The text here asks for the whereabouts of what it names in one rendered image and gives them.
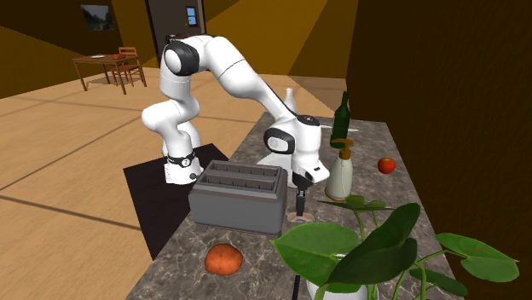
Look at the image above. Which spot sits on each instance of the green plant in white pot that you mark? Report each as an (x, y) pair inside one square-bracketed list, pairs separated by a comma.
[(316, 249)]

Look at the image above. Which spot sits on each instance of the dark robot stand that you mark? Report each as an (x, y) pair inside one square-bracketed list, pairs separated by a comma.
[(158, 203)]

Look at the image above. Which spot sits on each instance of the dark wall picture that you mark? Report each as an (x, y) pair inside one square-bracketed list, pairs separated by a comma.
[(97, 17)]

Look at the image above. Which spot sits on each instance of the white slim vase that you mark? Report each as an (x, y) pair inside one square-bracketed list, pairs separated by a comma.
[(290, 102)]

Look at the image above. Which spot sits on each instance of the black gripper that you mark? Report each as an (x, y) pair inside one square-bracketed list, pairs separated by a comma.
[(301, 181)]

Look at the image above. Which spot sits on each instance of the dark green glass bottle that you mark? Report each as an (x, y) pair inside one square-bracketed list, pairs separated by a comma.
[(341, 124)]

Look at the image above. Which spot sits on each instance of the orange round bread loaf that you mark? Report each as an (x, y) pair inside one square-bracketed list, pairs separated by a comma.
[(223, 259)]

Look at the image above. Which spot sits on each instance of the black slim stick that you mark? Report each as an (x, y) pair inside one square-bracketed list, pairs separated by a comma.
[(296, 289)]

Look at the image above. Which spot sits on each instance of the dark door with small window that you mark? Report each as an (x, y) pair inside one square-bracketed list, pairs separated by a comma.
[(170, 20)]

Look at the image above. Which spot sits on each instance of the brown wooden table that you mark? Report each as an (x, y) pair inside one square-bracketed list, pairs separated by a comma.
[(97, 60)]

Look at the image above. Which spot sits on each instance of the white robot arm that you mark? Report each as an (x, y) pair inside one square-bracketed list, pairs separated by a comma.
[(232, 70)]

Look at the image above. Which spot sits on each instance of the grey toaster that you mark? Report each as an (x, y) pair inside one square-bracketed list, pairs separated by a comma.
[(232, 210)]

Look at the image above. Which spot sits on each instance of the small pale brown disc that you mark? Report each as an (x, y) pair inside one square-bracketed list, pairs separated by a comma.
[(309, 217)]

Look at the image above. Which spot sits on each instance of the red apple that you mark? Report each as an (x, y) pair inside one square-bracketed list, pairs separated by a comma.
[(386, 166)]

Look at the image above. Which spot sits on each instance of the orange wooden chair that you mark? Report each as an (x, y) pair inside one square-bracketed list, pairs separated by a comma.
[(129, 68)]

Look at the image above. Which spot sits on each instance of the white soap dispenser gold pump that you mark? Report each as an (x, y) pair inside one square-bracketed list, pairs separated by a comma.
[(340, 178)]

